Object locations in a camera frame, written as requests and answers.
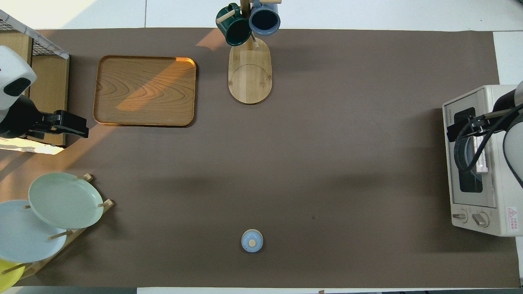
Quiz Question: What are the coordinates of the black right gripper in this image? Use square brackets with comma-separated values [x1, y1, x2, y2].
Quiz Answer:
[446, 113, 501, 143]

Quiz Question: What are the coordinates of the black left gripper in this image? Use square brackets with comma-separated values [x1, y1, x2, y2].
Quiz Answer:
[38, 109, 90, 139]

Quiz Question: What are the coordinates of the light blue round plate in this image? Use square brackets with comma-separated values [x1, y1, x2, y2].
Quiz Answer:
[464, 141, 479, 177]

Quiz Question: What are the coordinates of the glass oven door with handle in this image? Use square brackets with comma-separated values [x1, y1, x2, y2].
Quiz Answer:
[443, 92, 497, 209]

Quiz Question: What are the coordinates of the cream toaster oven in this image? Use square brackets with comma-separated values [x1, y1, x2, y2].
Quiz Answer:
[442, 85, 523, 237]

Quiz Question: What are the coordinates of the pale green plate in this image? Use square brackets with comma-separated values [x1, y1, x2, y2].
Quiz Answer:
[28, 172, 104, 230]

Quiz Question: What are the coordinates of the wooden serving tray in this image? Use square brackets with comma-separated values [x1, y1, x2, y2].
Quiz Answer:
[93, 56, 197, 127]

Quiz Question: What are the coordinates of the wooden plate rack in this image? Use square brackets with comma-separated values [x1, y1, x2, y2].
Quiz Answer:
[0, 174, 115, 280]

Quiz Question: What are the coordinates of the red warning sticker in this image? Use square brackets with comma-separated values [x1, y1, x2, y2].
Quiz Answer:
[506, 206, 520, 233]

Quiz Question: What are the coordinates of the light blue racked plate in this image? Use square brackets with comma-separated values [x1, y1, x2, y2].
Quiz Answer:
[0, 200, 68, 263]

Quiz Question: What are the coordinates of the brown table mat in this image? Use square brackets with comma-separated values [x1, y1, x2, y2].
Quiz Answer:
[0, 28, 520, 288]

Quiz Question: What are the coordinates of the yellow plate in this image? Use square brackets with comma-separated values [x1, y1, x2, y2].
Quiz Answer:
[0, 259, 26, 292]

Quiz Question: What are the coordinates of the wooden mug tree stand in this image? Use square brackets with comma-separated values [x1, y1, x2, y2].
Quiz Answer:
[217, 0, 282, 105]

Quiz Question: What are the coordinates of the dark green mug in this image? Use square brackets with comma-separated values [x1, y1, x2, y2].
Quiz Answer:
[216, 3, 252, 47]

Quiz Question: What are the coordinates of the blue mug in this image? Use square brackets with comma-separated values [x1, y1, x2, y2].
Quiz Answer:
[249, 0, 281, 36]

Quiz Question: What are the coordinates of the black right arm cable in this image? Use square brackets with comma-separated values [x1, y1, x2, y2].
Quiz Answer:
[454, 104, 523, 175]

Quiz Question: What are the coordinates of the wooden shelf with wire basket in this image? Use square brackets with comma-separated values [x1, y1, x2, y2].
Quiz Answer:
[0, 10, 70, 148]

